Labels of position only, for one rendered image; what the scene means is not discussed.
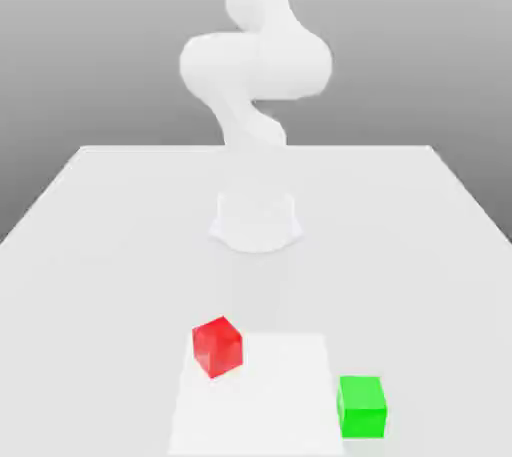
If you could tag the small red cube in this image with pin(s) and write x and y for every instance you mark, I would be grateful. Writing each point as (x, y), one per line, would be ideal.
(218, 347)

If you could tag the small green cube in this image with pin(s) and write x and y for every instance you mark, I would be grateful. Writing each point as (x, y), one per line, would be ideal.
(362, 409)

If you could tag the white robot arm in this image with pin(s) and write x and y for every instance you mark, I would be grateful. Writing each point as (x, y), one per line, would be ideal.
(256, 65)

